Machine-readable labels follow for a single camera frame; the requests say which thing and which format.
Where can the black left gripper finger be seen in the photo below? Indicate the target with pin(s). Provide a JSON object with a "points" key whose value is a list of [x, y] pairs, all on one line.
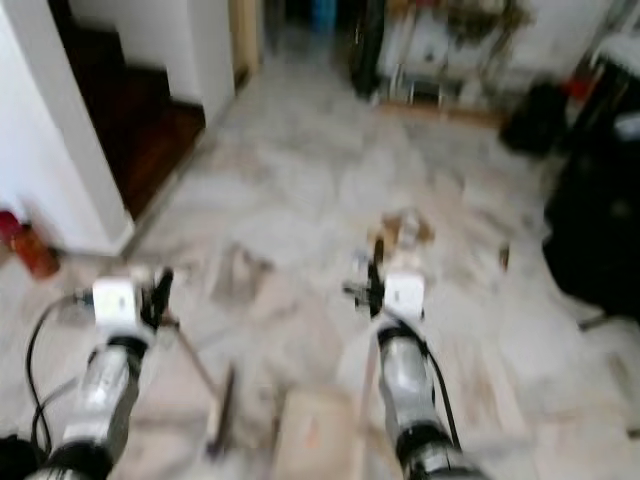
{"points": [[158, 292], [143, 300]]}

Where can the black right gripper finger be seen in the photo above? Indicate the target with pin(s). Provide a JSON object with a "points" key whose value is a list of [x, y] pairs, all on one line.
{"points": [[363, 278], [374, 274]]}

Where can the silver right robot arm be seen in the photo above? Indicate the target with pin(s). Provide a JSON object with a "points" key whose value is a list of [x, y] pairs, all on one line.
{"points": [[405, 390]]}

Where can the brown cardboard scrap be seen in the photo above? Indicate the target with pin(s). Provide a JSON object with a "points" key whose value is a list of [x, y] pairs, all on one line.
{"points": [[408, 230]]}

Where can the red printed incense can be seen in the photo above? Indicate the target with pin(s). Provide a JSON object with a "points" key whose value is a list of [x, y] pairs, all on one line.
{"points": [[40, 253]]}

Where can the pink joss stick bundle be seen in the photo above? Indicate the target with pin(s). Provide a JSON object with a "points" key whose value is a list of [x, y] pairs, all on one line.
{"points": [[12, 224]]}

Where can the flat cardboard sheet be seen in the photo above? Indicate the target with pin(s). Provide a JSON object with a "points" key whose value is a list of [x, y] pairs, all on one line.
{"points": [[445, 112]]}

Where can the black plastic bucket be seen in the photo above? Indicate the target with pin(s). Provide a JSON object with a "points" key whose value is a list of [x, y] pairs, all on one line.
{"points": [[15, 462]]}

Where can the wooden shelf rack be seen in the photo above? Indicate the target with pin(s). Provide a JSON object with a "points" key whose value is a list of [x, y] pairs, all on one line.
{"points": [[460, 18]]}

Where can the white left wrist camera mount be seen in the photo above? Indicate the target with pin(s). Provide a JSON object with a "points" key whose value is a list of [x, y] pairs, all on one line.
{"points": [[115, 303]]}

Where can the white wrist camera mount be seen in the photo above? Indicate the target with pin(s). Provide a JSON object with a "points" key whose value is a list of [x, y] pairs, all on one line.
{"points": [[405, 297], [115, 303]]}

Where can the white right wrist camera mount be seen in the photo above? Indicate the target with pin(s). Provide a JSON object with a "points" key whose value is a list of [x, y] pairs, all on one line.
{"points": [[405, 297]]}

